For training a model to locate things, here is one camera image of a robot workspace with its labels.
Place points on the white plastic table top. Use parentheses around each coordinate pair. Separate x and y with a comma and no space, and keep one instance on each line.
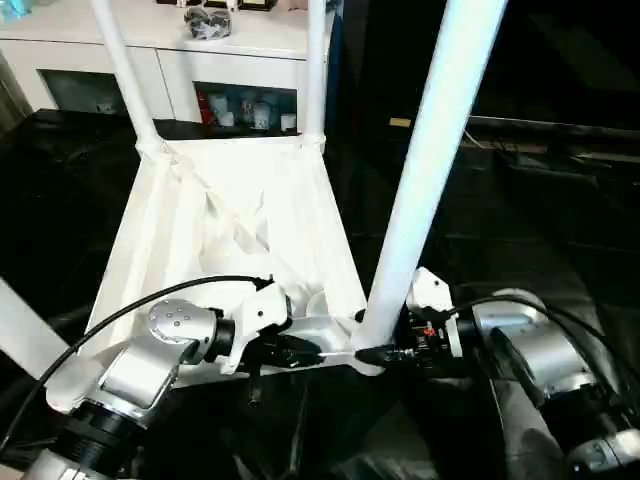
(225,190)

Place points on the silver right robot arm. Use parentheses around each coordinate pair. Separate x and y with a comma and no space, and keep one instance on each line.
(540,350)

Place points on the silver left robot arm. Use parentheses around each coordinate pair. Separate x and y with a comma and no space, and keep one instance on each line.
(150,360)

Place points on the black table mat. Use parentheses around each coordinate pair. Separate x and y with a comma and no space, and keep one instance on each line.
(525,225)

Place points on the small tan label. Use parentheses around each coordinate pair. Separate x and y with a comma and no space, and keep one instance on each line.
(400,122)

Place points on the white jar in cabinet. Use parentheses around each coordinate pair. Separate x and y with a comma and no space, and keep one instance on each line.
(287,122)

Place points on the red item in cabinet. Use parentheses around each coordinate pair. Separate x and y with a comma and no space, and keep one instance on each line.
(202,107)

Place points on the black bundle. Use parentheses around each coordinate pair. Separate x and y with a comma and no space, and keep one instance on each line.
(207,22)

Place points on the white glass-door cabinet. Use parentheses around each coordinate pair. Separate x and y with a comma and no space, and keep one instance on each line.
(75,55)

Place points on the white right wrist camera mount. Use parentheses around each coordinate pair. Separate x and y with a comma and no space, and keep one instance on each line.
(430,290)

